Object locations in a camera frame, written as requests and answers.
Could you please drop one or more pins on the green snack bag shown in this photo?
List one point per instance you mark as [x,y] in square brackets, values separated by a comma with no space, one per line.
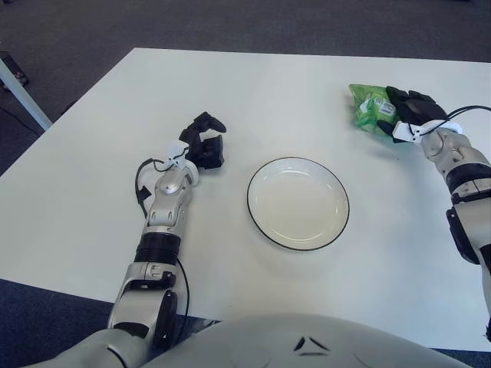
[366,107]

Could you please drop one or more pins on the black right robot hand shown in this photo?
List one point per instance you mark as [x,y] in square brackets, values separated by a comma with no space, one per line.
[418,109]

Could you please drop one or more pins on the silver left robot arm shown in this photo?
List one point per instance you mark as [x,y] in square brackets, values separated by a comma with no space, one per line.
[165,230]

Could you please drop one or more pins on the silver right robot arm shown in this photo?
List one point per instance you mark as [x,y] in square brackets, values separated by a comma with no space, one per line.
[468,172]

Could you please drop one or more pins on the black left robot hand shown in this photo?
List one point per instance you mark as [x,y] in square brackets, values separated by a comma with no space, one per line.
[205,151]

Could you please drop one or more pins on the dark object on floor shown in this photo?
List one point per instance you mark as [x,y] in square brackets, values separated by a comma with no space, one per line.
[19,71]

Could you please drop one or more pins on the white table leg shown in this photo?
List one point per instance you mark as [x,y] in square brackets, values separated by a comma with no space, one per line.
[23,92]

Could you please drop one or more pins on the grey robot torso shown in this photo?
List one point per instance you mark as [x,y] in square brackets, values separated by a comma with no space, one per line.
[268,341]

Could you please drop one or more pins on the white plate with black rim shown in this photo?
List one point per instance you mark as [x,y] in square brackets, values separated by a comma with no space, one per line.
[297,205]

